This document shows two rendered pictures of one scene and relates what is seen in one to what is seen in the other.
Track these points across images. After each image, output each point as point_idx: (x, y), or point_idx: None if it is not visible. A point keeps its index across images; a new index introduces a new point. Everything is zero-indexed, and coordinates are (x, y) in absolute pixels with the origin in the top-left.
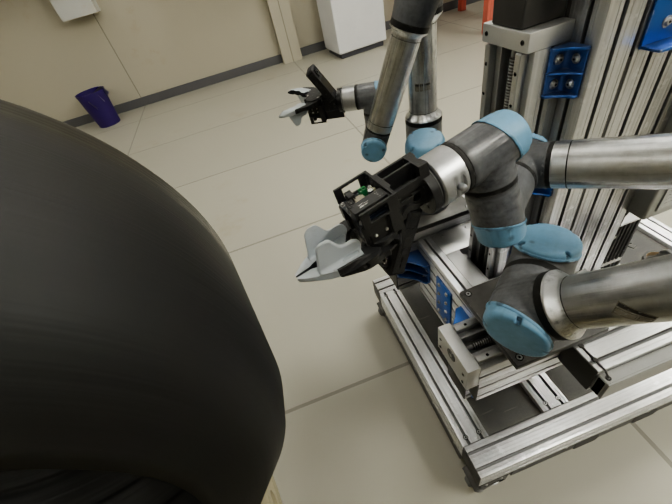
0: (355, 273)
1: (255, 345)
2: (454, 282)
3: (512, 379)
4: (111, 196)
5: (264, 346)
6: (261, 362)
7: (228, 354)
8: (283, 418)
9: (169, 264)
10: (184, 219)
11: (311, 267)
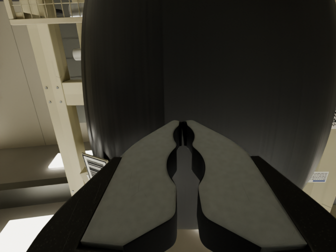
0: (291, 183)
1: (300, 171)
2: None
3: None
4: None
5: (296, 158)
6: (310, 162)
7: (304, 184)
8: (329, 78)
9: None
10: (193, 210)
11: (178, 144)
